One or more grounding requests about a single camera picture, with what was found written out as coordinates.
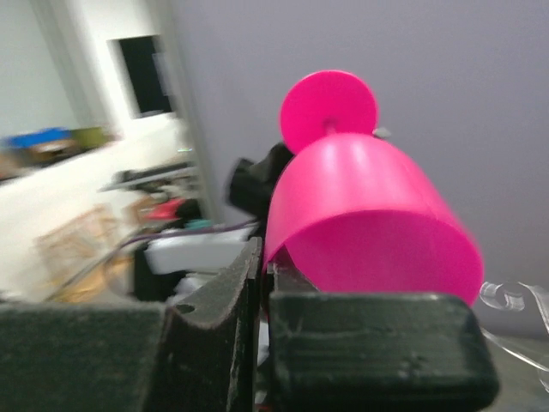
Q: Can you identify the pink wine glass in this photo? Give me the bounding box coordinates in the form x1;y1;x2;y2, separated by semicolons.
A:
264;70;484;304

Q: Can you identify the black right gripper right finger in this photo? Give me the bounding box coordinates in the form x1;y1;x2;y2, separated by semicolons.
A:
266;264;500;411

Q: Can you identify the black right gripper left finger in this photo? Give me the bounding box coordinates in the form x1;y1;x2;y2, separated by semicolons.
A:
1;239;262;411

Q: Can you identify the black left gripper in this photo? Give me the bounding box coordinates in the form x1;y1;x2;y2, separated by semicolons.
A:
226;142;294;220

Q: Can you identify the clear wine glass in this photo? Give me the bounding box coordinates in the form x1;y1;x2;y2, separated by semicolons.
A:
480;282;548;392

